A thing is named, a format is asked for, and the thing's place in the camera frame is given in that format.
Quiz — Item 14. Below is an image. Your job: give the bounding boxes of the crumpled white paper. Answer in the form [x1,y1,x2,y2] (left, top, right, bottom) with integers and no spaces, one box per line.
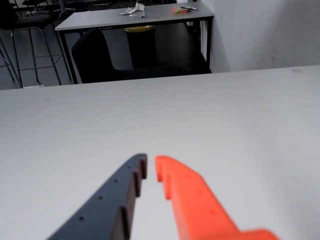
[118,2,146,18]

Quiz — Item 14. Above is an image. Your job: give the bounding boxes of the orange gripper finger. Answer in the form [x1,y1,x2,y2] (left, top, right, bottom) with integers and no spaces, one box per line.
[154,154,282,240]

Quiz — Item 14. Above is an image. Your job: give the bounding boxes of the black office chair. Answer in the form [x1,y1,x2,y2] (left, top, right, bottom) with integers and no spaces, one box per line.
[71,27,212,84]

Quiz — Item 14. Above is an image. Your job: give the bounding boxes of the pink and green paper pieces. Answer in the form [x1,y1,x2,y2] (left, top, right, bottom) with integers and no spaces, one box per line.
[171,6,189,15]

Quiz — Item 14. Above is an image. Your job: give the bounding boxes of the grey table with black frame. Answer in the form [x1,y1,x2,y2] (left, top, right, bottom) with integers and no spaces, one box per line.
[54,2,215,85]

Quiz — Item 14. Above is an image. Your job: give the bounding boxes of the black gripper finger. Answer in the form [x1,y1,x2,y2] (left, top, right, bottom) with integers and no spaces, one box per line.
[47,153,148,240]

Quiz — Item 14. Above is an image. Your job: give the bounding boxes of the black bin with yellow liner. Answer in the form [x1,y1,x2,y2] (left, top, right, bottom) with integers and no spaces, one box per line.
[124,24,159,70]

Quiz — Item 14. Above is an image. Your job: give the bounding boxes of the metal frame bar stool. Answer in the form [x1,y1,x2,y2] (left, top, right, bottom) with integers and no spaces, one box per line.
[10,26,64,88]

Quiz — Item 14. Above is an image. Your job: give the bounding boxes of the black chair with dark seat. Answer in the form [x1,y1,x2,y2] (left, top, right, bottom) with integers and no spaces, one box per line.
[0,0,57,31]

